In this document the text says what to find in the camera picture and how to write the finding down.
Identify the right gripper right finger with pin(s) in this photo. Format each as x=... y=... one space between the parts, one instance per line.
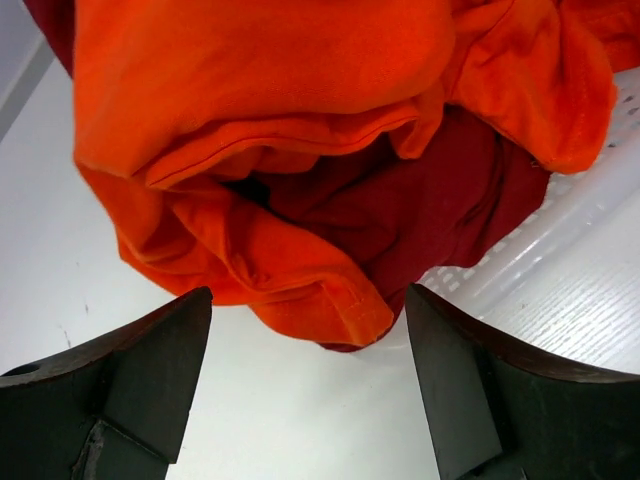
x=500 y=408

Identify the dark red t shirt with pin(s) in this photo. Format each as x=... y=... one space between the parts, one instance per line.
x=425 y=210

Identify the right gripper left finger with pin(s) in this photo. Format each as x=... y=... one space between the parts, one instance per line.
x=115 y=407

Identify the orange t shirt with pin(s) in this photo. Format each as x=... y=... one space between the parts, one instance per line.
x=300 y=150

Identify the white plastic basket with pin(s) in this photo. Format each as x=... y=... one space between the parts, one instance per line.
x=567 y=279

